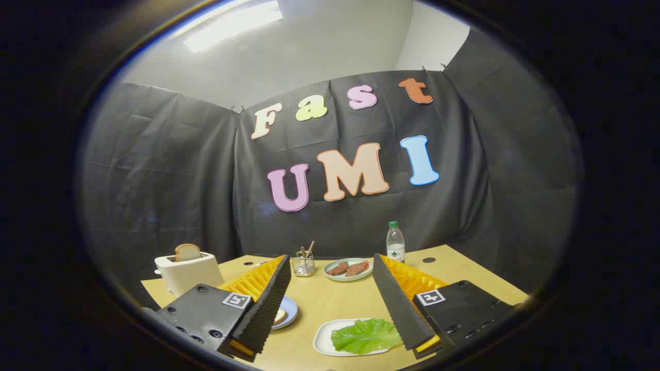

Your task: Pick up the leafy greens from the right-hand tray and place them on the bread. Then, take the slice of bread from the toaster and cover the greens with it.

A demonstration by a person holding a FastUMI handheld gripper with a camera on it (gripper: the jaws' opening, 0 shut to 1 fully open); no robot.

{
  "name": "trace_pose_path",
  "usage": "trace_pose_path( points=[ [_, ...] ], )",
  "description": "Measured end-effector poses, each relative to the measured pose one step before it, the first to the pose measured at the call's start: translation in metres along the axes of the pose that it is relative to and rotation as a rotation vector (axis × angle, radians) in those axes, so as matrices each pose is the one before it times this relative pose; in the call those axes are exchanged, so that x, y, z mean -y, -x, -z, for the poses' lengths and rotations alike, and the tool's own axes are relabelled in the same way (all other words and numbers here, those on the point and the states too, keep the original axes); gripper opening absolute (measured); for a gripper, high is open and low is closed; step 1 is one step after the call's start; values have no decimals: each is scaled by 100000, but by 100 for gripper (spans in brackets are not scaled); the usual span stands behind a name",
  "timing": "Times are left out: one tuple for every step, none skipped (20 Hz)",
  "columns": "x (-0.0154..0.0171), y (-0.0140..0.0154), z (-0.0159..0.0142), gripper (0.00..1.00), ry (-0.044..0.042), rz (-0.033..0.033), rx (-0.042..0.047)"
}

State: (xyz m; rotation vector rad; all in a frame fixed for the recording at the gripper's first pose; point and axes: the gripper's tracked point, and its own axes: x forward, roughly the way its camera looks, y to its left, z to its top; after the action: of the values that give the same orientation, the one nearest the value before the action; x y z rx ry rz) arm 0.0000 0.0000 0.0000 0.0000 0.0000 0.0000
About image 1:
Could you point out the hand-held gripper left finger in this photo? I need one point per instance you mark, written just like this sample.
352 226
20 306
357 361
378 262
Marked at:
268 304

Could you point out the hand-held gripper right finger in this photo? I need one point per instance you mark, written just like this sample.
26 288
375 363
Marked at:
397 304

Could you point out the green lettuce leaf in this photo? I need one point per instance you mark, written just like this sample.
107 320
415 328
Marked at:
363 336

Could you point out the plain bread slice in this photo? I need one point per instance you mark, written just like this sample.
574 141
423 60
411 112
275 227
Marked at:
187 252

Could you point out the bread slice with ham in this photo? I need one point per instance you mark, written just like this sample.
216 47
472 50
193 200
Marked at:
280 316

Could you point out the blue round plate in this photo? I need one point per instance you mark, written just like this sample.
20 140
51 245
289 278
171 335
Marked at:
290 309

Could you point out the reddish meat slice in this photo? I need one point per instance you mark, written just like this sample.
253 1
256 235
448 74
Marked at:
357 268

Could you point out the pale green plate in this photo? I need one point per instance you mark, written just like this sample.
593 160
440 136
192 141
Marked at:
348 278

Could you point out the clear water bottle green cap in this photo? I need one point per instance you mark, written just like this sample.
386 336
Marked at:
395 247

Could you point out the white rectangular plate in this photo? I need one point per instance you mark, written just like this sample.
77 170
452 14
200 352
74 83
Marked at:
322 340

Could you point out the dark brown meat slice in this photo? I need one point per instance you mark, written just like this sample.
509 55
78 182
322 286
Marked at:
337 268

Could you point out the white toaster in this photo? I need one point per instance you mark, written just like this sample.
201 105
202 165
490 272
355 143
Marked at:
188 275

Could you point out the black backdrop cloth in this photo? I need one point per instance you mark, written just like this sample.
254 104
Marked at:
180 180

